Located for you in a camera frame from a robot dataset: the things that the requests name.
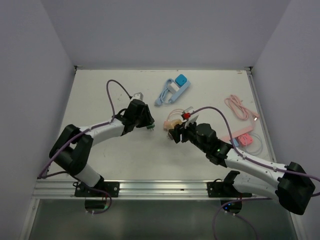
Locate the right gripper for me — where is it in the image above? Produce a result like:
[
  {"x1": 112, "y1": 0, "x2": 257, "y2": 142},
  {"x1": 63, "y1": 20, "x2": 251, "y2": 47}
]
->
[{"x1": 169, "y1": 118, "x2": 209, "y2": 153}]

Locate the green plug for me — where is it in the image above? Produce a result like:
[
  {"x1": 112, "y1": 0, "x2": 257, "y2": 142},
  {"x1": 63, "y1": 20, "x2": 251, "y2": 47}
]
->
[{"x1": 146, "y1": 123, "x2": 155, "y2": 131}]

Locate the beige cube socket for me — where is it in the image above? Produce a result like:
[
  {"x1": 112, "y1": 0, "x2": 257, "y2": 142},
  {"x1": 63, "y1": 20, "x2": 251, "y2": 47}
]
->
[{"x1": 167, "y1": 119, "x2": 183, "y2": 130}]

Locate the pink charger plug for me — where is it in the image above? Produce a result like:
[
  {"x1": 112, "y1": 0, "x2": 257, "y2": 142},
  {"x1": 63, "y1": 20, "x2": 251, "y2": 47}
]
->
[{"x1": 163, "y1": 121, "x2": 171, "y2": 131}]

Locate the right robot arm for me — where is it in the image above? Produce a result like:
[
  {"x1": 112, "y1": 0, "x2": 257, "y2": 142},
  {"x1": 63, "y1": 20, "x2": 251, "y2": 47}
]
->
[{"x1": 168, "y1": 122, "x2": 316, "y2": 215}]

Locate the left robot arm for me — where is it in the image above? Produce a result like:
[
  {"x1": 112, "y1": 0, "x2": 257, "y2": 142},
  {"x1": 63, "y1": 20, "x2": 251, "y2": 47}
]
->
[{"x1": 49, "y1": 99, "x2": 155, "y2": 197}]

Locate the brown plug adapter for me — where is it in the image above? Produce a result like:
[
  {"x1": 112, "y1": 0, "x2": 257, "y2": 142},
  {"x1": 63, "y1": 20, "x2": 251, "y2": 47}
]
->
[{"x1": 167, "y1": 133, "x2": 173, "y2": 140}]

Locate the white charger plug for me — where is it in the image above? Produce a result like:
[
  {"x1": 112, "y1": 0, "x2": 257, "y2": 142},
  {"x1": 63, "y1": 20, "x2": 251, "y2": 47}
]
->
[{"x1": 167, "y1": 82, "x2": 180, "y2": 94}]

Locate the light blue small plug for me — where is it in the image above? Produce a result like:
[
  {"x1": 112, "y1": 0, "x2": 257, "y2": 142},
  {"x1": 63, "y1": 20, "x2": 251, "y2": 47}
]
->
[{"x1": 230, "y1": 138, "x2": 239, "y2": 148}]

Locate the light blue power strip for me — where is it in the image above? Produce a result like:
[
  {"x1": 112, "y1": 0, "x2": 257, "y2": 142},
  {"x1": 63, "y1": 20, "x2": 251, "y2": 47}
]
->
[{"x1": 154, "y1": 74, "x2": 191, "y2": 107}]

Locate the blue square charger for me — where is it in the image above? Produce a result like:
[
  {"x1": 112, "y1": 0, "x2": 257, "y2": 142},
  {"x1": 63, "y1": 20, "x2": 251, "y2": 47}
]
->
[{"x1": 174, "y1": 74, "x2": 188, "y2": 87}]

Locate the pink power strip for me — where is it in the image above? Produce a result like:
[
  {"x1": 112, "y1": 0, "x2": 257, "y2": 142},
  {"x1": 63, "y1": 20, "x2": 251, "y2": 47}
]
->
[{"x1": 219, "y1": 126, "x2": 254, "y2": 142}]

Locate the pink square charger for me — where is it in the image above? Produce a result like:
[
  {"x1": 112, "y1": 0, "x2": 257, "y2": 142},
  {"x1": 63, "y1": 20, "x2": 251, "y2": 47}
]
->
[{"x1": 237, "y1": 133, "x2": 253, "y2": 147}]

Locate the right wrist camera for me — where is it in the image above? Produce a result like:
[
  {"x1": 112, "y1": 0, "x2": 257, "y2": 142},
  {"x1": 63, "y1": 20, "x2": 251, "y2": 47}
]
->
[{"x1": 181, "y1": 106, "x2": 199, "y2": 128}]

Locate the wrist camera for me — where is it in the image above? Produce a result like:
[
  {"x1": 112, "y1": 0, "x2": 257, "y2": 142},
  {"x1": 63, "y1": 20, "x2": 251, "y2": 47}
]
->
[
  {"x1": 130, "y1": 92, "x2": 144, "y2": 101},
  {"x1": 181, "y1": 106, "x2": 199, "y2": 128}
]

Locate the thin pink charger cable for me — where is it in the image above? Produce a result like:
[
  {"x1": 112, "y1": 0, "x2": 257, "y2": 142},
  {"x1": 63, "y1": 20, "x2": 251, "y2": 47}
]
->
[{"x1": 166, "y1": 107, "x2": 188, "y2": 122}]

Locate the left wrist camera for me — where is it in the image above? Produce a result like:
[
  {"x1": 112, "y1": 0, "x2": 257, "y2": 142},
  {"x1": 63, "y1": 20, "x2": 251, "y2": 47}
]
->
[{"x1": 130, "y1": 92, "x2": 144, "y2": 101}]

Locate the coiled pink cable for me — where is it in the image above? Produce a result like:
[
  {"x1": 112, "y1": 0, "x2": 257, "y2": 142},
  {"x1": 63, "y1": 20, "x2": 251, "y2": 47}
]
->
[{"x1": 224, "y1": 94, "x2": 261, "y2": 122}]

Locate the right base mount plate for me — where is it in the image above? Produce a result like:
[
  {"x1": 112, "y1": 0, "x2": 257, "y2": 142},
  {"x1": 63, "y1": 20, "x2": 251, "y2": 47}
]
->
[{"x1": 206, "y1": 178, "x2": 252, "y2": 198}]

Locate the base mount plate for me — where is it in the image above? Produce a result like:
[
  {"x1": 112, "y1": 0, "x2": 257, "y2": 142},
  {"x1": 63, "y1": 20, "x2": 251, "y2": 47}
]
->
[
  {"x1": 206, "y1": 178, "x2": 252, "y2": 198},
  {"x1": 72, "y1": 181, "x2": 120, "y2": 198}
]

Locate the lilac thin cable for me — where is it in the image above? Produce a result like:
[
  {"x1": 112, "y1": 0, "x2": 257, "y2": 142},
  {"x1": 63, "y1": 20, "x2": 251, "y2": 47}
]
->
[{"x1": 243, "y1": 132, "x2": 264, "y2": 156}]

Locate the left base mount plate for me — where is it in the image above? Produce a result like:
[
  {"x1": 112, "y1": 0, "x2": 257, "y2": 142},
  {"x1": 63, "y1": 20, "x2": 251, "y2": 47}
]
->
[{"x1": 72, "y1": 181, "x2": 120, "y2": 198}]

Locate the aluminium front rail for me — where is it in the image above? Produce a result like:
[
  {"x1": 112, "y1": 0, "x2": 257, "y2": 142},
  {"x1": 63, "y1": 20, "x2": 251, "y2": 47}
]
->
[{"x1": 32, "y1": 179, "x2": 276, "y2": 201}]

